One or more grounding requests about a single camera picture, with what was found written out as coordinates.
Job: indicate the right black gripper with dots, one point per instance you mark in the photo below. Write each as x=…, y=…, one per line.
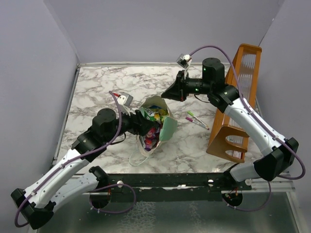
x=178, y=91

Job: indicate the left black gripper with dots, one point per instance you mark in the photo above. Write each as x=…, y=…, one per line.
x=139, y=125

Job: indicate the green yellow Fox's candy bag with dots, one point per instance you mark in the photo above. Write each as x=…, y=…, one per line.
x=154, y=113

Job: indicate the purple Fox's candy bag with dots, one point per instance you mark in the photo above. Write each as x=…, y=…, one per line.
x=151, y=139

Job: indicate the green paper gift bag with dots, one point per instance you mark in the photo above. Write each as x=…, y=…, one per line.
x=167, y=129

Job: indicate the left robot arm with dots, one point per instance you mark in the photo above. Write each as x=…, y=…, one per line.
x=39, y=201

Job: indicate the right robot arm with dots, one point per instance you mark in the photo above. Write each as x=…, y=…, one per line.
x=278, y=151

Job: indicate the purple capped marker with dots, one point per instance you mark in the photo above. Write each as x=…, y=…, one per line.
x=197, y=123

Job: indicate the wooden rack with clear slats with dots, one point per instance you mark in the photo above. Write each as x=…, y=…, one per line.
x=227, y=139

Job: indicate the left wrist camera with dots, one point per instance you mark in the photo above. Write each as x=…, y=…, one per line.
x=124, y=99

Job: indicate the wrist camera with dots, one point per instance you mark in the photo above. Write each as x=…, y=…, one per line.
x=124, y=99
x=184, y=60

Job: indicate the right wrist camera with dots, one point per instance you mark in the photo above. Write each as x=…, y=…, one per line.
x=184, y=60

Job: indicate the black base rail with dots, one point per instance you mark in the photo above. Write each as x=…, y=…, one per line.
x=159, y=187

